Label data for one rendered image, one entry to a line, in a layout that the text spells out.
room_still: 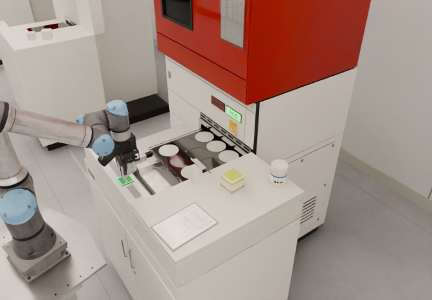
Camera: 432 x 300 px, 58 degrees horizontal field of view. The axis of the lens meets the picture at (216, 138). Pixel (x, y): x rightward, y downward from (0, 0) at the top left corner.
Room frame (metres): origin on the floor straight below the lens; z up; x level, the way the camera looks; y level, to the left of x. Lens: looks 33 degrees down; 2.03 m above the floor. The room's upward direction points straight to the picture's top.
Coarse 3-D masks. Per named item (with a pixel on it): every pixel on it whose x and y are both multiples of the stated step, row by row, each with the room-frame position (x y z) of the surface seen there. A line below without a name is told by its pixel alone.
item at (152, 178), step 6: (144, 162) 1.53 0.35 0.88; (138, 174) 1.45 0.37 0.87; (144, 174) 1.43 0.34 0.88; (150, 174) 1.43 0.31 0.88; (156, 174) 1.43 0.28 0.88; (144, 180) 1.40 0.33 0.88; (150, 180) 1.39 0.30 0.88; (156, 180) 1.39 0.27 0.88; (162, 180) 1.39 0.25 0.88; (150, 186) 1.34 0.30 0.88; (156, 186) 1.34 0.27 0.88; (162, 186) 1.34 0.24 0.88; (168, 186) 1.34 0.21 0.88; (156, 192) 1.31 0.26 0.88
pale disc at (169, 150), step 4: (160, 148) 1.62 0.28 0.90; (164, 148) 1.62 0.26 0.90; (168, 148) 1.62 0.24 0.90; (172, 148) 1.62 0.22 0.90; (176, 148) 1.62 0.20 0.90; (160, 152) 1.58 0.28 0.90; (164, 152) 1.58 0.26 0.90; (168, 152) 1.58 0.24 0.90; (172, 152) 1.58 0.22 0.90; (176, 152) 1.58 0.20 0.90
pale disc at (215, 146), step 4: (208, 144) 1.66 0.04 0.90; (212, 144) 1.66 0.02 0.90; (216, 144) 1.66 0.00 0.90; (220, 144) 1.66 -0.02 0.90; (224, 144) 1.66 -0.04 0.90; (208, 148) 1.62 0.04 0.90; (212, 148) 1.62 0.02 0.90; (216, 148) 1.62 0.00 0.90; (220, 148) 1.62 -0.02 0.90; (224, 148) 1.62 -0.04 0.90
